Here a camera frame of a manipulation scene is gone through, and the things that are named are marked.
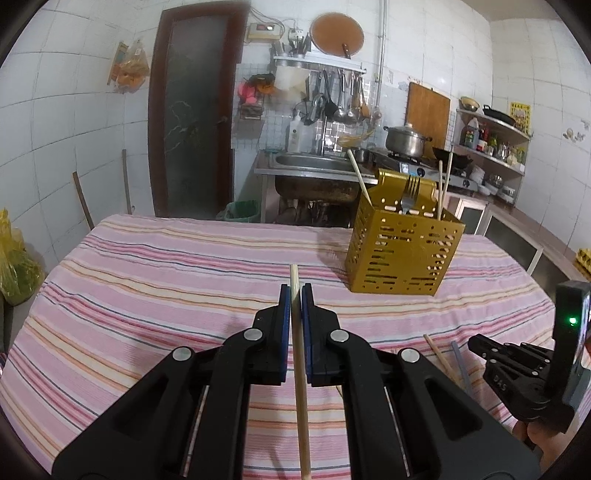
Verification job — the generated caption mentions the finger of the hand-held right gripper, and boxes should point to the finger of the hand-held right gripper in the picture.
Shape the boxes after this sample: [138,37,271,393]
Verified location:
[519,342,557,366]
[468,334,532,370]

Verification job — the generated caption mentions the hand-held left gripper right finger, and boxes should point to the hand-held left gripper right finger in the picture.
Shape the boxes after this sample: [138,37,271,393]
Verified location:
[300,284,541,480]

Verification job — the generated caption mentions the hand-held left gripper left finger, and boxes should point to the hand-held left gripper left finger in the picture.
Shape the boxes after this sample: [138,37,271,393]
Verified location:
[52,284,293,480]

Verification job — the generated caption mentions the light blue plastic spoon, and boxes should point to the light blue plastic spoon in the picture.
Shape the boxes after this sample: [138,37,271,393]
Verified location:
[451,340,474,395]

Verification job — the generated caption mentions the yellow perforated utensil holder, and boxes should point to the yellow perforated utensil holder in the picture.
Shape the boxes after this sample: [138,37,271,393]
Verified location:
[345,168,466,296]

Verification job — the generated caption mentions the row of hanging kitchen utensils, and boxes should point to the row of hanging kitchen utensils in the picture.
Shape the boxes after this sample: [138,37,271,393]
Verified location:
[293,69,372,127]

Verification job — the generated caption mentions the person's right hand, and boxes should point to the person's right hand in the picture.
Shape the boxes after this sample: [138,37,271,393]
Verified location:
[512,420,574,466]

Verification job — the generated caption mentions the kitchen counter cabinet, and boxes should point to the kitchen counter cabinet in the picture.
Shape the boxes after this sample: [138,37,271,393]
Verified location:
[457,194,591,287]

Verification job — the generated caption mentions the green bin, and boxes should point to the green bin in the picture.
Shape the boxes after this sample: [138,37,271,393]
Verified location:
[217,199,260,224]

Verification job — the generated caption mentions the pink striped tablecloth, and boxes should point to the pink striped tablecloth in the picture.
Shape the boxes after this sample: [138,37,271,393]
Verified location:
[0,213,557,480]

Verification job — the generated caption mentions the steel sink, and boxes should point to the steel sink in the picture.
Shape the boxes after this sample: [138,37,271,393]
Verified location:
[256,151,379,204]

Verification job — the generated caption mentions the stack of white bowls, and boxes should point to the stack of white bowls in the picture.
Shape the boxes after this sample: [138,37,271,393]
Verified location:
[471,166,518,204]

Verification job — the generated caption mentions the steel gas stove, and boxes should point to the steel gas stove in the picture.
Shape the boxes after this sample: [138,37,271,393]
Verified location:
[383,154,480,191]

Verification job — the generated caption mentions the white dish soap bottle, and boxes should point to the white dish soap bottle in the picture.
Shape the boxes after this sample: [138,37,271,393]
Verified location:
[286,114,305,153]

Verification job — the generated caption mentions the metal corner shelf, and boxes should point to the metal corner shelf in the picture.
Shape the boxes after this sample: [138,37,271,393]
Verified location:
[455,108,532,204]

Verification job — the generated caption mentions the black wok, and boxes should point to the black wok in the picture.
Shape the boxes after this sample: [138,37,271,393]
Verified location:
[431,147,474,169]

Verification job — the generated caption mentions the yellow skimmer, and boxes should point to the yellow skimmer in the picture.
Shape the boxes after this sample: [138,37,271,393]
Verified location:
[342,129,375,147]

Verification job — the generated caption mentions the row of condiment bottles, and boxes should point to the row of condiment bottles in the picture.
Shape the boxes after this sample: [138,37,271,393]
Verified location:
[478,127,527,166]

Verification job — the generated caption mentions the steel cooking pot with lid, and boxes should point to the steel cooking pot with lid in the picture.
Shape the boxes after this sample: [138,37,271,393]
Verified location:
[384,124,433,159]

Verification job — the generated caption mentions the wooden stick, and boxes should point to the wooden stick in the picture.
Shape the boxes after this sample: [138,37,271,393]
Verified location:
[71,172,95,230]
[121,149,134,215]

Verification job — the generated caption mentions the brown frosted glass door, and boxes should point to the brown frosted glass door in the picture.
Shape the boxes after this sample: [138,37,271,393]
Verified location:
[148,6,252,219]

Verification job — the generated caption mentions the black pan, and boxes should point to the black pan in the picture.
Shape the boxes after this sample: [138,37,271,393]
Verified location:
[482,105,517,126]

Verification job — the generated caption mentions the pink and orange dish cloths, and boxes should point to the pink and orange dish cloths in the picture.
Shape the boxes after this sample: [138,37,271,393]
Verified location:
[238,73,278,104]

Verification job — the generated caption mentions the rectangular wooden cutting board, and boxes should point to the rectangular wooden cutting board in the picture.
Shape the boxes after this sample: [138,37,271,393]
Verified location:
[405,82,452,147]

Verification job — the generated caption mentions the white hanging cloth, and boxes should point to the white hanging cloth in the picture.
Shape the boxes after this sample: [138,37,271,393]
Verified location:
[276,65,309,93]

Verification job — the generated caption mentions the yellow plastic bag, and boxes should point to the yellow plastic bag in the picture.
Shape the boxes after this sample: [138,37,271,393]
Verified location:
[0,209,46,305]

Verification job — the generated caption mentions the round wooden lid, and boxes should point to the round wooden lid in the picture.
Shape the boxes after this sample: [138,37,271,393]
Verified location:
[309,13,365,58]

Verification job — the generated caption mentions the beige control box with display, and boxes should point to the beige control box with display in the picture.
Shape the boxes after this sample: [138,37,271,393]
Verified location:
[248,22,283,43]

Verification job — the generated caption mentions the hanging bag of oranges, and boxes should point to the hanging bag of oranges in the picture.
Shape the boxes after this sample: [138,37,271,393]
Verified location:
[113,39,151,93]

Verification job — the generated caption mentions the yellow wall poster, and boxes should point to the yellow wall poster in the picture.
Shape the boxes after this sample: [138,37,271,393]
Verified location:
[509,102,532,134]

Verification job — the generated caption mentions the metal wall rack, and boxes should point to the metal wall rack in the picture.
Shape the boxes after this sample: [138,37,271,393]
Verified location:
[272,52,368,75]

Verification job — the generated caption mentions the grey wall pipe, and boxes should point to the grey wall pipe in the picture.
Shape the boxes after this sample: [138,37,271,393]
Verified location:
[376,0,389,84]

